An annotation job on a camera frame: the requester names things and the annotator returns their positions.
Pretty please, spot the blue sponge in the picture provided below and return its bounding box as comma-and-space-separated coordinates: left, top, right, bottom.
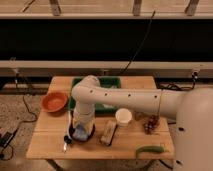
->
73, 129, 88, 141

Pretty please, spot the orange bowl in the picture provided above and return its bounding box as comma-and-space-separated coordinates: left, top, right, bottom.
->
41, 92, 68, 113

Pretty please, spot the black floor cable left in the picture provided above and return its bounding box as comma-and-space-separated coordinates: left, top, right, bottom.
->
0, 71, 38, 160

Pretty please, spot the black power adapter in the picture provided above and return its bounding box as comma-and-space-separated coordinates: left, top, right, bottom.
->
0, 132, 13, 147

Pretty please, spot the black hanging cable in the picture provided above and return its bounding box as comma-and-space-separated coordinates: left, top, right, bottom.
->
119, 10, 157, 76

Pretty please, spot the white handled spoon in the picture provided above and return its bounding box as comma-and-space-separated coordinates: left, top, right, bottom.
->
63, 111, 72, 153

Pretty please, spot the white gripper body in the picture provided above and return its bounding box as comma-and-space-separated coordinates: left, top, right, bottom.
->
72, 114, 95, 133

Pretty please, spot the wooden block brush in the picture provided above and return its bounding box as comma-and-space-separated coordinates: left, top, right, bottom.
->
100, 120, 117, 146

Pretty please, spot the green cucumber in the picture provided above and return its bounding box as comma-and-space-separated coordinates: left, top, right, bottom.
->
135, 146, 165, 158

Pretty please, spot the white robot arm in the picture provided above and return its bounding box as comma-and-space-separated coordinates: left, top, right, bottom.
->
71, 76, 213, 171

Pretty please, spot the white cup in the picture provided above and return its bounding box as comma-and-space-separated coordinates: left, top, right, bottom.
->
115, 108, 132, 126

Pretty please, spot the white folded cloth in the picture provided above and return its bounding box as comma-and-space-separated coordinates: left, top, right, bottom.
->
103, 104, 115, 109

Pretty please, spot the purple bowl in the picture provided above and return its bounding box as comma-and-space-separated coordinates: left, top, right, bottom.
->
67, 124, 96, 142

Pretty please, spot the brown grape bunch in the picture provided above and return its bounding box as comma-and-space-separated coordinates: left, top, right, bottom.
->
143, 115, 159, 134

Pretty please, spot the green plastic tray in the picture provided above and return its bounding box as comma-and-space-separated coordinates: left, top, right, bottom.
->
69, 76, 121, 114

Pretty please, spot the black floor cable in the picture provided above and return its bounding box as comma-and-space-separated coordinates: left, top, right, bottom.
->
0, 71, 38, 160
157, 71, 198, 92

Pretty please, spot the black floor cable right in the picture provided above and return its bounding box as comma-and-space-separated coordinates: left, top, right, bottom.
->
157, 71, 198, 92

